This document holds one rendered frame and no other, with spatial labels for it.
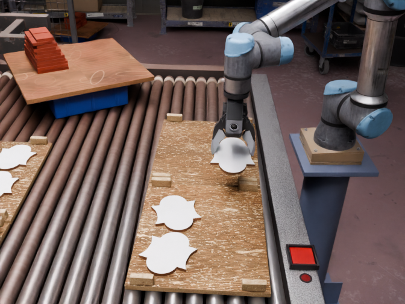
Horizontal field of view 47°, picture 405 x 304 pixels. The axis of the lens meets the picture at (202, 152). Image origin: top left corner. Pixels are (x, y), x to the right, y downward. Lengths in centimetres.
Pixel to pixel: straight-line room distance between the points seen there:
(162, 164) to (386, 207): 185
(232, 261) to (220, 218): 17
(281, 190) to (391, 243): 144
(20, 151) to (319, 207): 111
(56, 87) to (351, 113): 107
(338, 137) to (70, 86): 101
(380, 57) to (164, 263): 87
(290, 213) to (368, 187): 185
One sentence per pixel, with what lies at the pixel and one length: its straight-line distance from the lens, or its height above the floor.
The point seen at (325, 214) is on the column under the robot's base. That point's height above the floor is 63.
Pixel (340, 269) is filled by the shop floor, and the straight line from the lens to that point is 261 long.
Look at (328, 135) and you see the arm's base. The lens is 173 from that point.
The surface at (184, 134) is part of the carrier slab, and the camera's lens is 172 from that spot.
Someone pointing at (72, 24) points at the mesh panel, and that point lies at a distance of 295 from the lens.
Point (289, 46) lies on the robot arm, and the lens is 132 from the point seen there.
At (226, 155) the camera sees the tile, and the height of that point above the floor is 106.
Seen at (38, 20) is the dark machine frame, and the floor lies 100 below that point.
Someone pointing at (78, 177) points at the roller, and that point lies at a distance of 157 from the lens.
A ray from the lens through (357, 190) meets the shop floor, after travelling 318.
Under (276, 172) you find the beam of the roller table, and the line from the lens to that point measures 159.
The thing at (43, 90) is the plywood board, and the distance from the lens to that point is 187.
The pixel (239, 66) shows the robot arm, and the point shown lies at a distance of 125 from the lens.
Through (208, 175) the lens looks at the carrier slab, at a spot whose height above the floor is 94.
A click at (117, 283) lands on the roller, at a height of 92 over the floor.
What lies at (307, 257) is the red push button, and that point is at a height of 93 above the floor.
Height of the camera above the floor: 182
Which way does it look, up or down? 33 degrees down
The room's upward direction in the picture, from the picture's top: 2 degrees clockwise
